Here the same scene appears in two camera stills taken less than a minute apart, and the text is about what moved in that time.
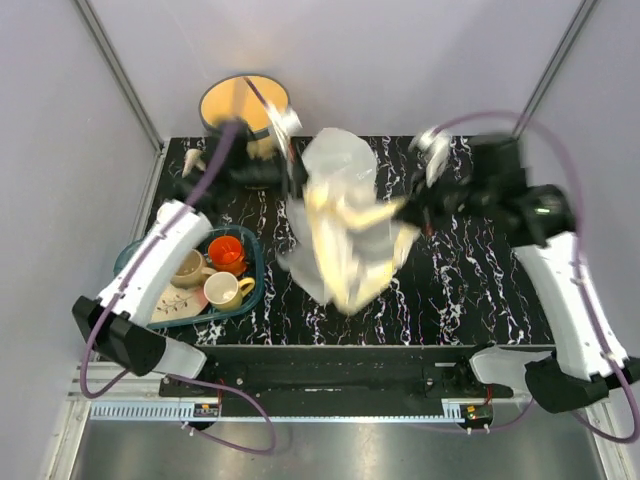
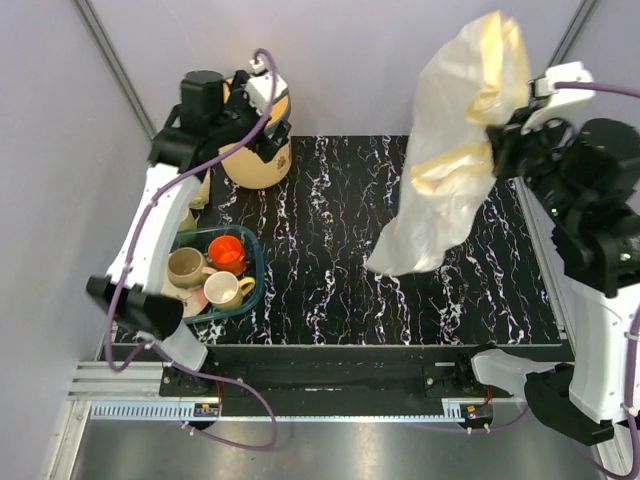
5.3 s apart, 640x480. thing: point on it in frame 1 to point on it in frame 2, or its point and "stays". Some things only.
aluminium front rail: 120,396 stays
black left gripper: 283,175 to 239,98
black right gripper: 421,207 to 507,139
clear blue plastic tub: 251,244 stays
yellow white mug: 224,291 stays
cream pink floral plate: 177,303 stays
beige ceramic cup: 190,273 stays
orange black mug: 226,254 stays
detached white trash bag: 345,241 to 474,79
